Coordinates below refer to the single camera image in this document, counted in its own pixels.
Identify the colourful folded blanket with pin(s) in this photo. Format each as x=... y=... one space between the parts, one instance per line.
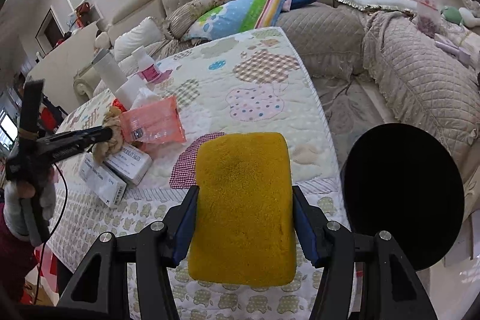
x=234 y=17

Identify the beige striped bolster pillow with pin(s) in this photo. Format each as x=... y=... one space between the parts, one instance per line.
x=176 y=25

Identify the patchwork quilt table cover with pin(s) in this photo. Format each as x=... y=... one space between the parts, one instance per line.
x=249 y=82

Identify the black round trash bin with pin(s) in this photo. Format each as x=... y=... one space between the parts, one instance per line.
x=400 y=179

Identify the lilac handheld device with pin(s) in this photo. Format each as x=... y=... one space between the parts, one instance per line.
x=449 y=47

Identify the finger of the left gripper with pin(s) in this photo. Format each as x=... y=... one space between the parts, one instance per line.
x=58 y=147

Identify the white tissue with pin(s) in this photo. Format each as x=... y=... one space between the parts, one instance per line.
x=144 y=97

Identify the left hand white glove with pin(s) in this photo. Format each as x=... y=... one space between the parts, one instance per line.
x=23 y=221

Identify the green white plush toy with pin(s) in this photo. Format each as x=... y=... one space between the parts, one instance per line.
x=460 y=16

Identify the yellow sponge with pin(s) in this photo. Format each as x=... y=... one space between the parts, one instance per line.
x=244 y=215

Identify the white bottle pink label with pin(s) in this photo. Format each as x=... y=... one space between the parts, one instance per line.
x=146 y=65

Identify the quilted beige sofa cover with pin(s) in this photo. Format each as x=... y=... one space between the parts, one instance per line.
x=420 y=84

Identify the red plastic bag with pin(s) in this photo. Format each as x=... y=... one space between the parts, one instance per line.
x=116 y=103

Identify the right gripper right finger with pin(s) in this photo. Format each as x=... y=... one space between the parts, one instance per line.
x=329 y=246

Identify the pink wet wipes pack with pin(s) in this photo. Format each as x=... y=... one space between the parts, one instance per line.
x=156 y=123

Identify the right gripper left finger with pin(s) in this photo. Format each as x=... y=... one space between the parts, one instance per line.
x=162 y=246

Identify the white blue medicine box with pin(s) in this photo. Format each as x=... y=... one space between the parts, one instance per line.
x=105 y=183

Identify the white tall tumbler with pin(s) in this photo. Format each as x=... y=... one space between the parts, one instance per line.
x=109 y=70

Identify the clear bag of snacks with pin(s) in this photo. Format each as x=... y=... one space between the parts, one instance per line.
x=428 y=18

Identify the white square pillow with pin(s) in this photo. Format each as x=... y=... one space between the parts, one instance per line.
x=146 y=33

